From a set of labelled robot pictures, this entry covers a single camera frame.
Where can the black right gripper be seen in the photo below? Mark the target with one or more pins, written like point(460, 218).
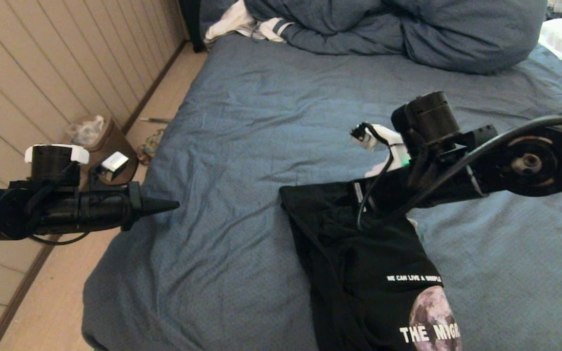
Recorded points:
point(417, 190)

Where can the white striped garment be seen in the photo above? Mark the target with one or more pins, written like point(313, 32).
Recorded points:
point(232, 22)

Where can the brown trash bin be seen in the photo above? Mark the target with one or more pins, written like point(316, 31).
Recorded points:
point(117, 144)

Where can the bed with blue sheet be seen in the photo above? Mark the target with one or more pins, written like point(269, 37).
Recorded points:
point(261, 146)

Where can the black bedside furniture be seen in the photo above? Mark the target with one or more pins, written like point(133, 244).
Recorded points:
point(192, 24)

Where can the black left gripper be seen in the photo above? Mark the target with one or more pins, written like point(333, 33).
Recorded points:
point(90, 212)

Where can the clear plastic bin bag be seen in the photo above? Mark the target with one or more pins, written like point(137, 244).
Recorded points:
point(87, 130)

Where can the thin dark pen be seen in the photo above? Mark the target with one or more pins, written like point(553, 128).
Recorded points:
point(156, 120)

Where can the blue bunched duvet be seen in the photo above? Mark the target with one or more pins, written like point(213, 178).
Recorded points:
point(408, 34)

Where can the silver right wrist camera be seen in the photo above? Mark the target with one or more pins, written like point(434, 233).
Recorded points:
point(383, 144)

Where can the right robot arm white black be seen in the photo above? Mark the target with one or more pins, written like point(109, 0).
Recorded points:
point(530, 156)

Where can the black printed t-shirt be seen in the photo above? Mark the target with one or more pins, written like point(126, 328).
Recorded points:
point(359, 273)

